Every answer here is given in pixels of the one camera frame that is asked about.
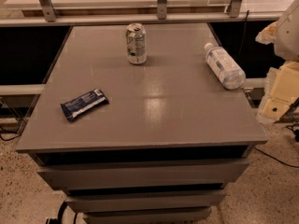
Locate blue rxbar blueberry wrapper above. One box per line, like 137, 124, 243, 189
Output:
61, 89, 109, 121

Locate green white soda can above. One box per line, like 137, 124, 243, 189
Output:
126, 22, 147, 64

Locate black cables under cabinet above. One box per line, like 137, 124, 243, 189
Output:
45, 200, 78, 224

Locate black floor cable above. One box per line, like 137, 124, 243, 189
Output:
0, 124, 22, 142
253, 123, 299, 170

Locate black floor cable right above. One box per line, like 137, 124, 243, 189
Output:
253, 123, 299, 170

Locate grey drawer cabinet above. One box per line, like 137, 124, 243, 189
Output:
16, 23, 267, 224

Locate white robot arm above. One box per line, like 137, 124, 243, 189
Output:
255, 0, 299, 124

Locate clear blue plastic water bottle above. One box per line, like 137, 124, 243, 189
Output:
205, 43, 246, 90

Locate black floor cable left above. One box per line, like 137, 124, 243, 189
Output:
0, 124, 22, 142

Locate metal glass railing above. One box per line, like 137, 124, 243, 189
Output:
0, 0, 295, 27

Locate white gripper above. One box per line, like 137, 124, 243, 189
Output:
255, 21, 299, 124

